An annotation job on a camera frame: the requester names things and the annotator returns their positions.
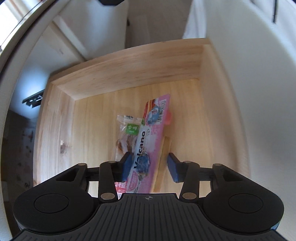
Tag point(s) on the red white snack packet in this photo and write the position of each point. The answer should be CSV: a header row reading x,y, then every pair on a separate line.
x,y
121,188

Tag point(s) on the green label snack bag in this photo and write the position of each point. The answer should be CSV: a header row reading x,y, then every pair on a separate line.
x,y
127,132

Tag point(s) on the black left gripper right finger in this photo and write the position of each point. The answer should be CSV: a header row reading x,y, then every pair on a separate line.
x,y
176,168

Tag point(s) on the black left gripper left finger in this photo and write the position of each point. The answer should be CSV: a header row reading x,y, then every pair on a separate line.
x,y
125,164

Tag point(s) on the pink Volcano card package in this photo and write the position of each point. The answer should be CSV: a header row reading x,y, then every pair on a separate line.
x,y
150,140

